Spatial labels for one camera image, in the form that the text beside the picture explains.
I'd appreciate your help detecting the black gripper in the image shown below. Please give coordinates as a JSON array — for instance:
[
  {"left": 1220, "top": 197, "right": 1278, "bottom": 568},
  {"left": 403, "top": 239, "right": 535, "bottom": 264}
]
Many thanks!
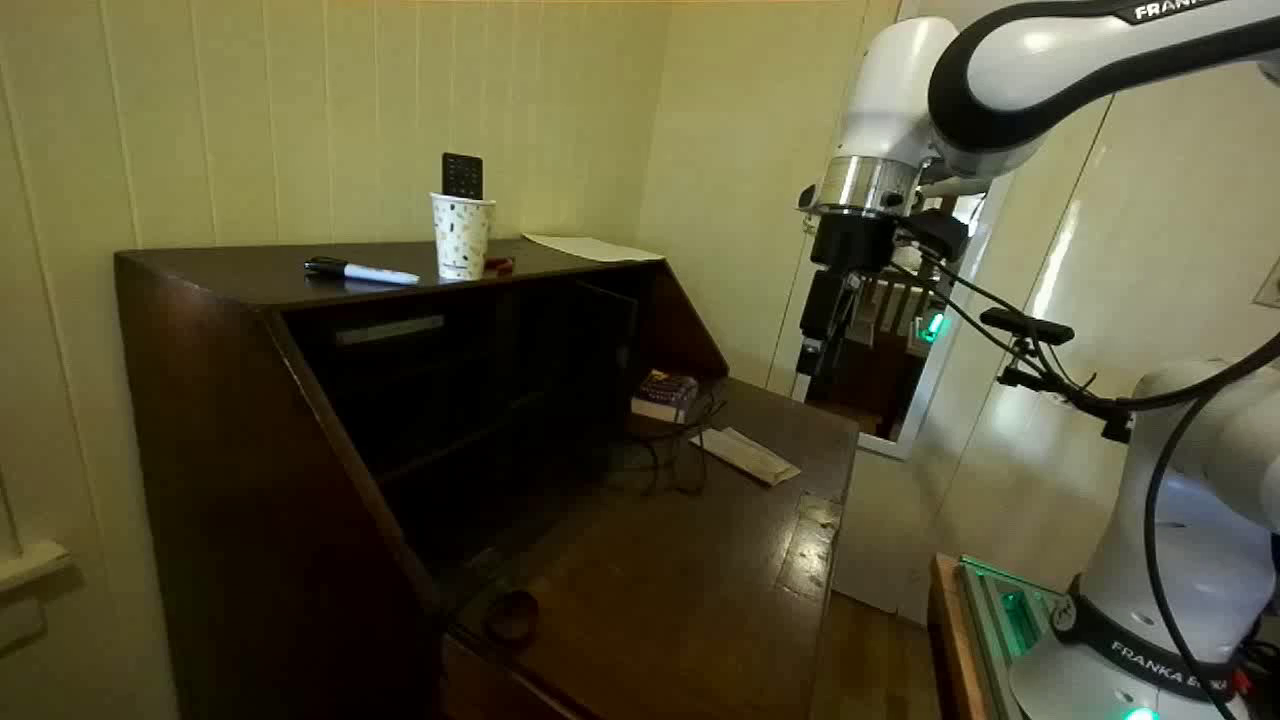
[{"left": 794, "top": 208, "right": 913, "bottom": 407}]

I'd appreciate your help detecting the pale oval object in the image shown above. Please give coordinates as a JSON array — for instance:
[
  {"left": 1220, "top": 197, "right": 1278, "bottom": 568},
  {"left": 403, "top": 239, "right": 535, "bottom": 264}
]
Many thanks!
[{"left": 299, "top": 252, "right": 425, "bottom": 292}]

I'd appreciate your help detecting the dark wooden secretary cabinet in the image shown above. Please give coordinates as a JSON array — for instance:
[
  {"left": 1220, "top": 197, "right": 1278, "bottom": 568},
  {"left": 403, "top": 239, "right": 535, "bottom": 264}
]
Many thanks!
[{"left": 114, "top": 237, "right": 866, "bottom": 720}]

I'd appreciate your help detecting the white notepad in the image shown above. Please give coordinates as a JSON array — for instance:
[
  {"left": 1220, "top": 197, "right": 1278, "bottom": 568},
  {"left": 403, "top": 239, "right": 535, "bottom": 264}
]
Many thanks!
[{"left": 691, "top": 425, "right": 805, "bottom": 490}]

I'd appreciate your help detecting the white paper sheet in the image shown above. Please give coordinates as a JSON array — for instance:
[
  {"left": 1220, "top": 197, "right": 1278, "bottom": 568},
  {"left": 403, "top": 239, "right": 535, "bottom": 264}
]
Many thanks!
[{"left": 518, "top": 226, "right": 669, "bottom": 268}]

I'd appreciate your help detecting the white dotted paper cup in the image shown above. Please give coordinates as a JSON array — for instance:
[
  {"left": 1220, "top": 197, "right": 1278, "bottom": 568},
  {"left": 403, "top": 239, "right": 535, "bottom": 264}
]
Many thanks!
[{"left": 429, "top": 187, "right": 500, "bottom": 285}]

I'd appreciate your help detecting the small black square device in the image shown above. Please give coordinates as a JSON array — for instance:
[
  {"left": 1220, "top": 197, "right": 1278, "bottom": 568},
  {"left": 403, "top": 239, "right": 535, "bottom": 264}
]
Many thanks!
[{"left": 440, "top": 148, "right": 490, "bottom": 201}]

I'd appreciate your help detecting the white window sill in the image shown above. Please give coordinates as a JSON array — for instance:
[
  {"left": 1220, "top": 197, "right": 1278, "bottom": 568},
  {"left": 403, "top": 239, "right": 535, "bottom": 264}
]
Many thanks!
[{"left": 0, "top": 535, "right": 82, "bottom": 599}]

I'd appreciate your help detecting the thin black cord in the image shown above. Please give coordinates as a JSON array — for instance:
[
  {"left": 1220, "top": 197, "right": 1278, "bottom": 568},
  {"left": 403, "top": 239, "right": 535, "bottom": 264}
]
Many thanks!
[{"left": 623, "top": 394, "right": 730, "bottom": 501}]

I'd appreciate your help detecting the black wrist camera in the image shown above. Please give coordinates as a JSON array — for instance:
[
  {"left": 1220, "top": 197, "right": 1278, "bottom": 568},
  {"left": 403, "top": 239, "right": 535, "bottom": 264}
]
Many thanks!
[{"left": 907, "top": 208, "right": 977, "bottom": 264}]

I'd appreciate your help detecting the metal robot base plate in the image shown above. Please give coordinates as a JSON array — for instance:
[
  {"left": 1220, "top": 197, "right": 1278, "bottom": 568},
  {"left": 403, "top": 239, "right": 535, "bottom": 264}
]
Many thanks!
[{"left": 959, "top": 551, "right": 1280, "bottom": 720}]

